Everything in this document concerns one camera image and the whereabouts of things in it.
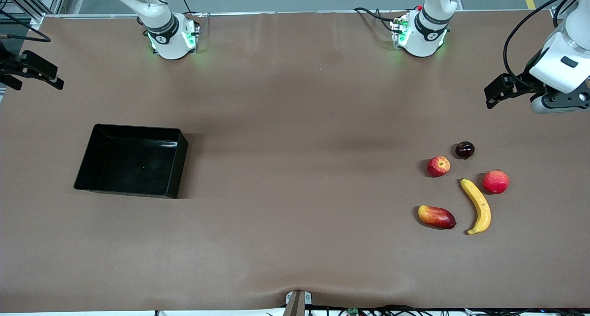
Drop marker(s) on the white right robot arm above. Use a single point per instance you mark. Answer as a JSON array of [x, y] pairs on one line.
[[161, 26]]

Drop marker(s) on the yellow banana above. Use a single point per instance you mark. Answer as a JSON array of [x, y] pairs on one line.
[[481, 207]]

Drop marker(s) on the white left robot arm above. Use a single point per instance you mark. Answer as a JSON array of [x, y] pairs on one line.
[[428, 26]]

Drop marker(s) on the black plastic box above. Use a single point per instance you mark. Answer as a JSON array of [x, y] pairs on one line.
[[133, 161]]

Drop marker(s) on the small red yellow apple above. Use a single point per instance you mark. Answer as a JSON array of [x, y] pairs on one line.
[[438, 166]]

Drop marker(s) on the brown table cover sheet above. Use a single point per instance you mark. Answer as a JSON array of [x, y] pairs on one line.
[[295, 237]]

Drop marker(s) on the dark purple plum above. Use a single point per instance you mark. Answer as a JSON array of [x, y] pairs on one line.
[[464, 150]]

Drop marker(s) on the red yellow mango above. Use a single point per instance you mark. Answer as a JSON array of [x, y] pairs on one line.
[[436, 217]]

